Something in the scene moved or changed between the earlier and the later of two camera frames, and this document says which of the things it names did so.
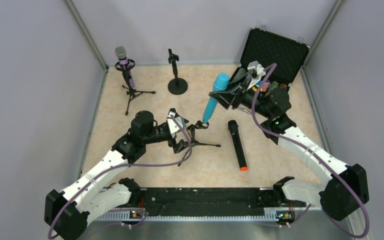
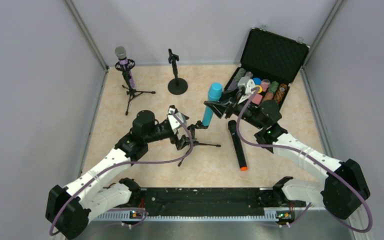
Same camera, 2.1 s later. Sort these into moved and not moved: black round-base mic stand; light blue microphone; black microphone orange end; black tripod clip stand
Moved: light blue microphone
Not moved: black round-base mic stand; black tripod clip stand; black microphone orange end
